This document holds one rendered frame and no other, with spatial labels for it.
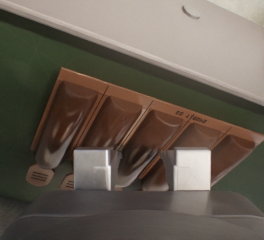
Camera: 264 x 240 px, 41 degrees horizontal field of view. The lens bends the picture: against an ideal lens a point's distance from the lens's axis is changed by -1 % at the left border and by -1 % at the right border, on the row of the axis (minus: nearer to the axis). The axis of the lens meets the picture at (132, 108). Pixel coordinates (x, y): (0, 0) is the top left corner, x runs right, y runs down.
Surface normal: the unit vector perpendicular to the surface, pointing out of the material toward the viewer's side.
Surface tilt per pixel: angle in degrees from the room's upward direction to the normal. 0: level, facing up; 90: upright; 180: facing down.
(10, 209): 90
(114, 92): 2
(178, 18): 90
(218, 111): 2
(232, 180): 2
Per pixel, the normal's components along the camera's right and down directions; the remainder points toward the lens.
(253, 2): -0.05, 0.71
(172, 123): 0.41, -0.62
